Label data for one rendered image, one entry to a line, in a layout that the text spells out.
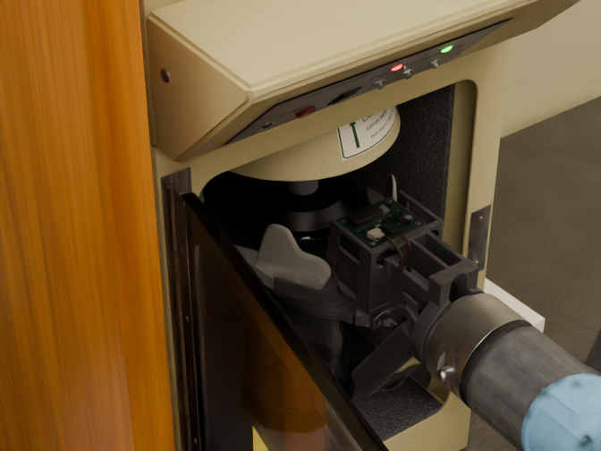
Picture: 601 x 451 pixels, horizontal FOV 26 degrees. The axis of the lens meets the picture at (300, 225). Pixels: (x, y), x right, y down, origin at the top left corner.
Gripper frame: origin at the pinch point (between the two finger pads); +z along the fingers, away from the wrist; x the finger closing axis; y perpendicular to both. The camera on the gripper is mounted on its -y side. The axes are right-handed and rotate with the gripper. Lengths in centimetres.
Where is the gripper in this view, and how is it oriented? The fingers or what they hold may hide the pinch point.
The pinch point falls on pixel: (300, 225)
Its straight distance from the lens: 111.2
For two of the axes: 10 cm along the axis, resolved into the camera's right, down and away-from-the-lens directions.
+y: 0.0, -8.1, -5.9
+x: -8.1, 3.5, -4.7
